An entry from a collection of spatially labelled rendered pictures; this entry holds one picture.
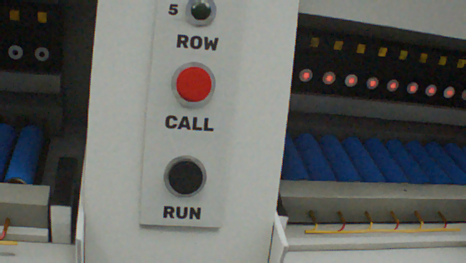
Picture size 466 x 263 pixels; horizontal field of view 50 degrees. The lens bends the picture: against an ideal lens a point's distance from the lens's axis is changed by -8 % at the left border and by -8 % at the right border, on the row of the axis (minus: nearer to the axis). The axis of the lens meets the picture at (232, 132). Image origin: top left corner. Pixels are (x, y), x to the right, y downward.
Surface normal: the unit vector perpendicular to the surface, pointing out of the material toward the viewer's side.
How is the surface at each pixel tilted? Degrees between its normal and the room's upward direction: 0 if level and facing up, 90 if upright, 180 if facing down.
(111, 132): 90
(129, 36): 90
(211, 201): 90
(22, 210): 111
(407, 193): 21
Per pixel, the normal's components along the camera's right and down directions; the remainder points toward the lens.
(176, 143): 0.21, 0.17
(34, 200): 0.17, -0.86
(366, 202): 0.16, 0.51
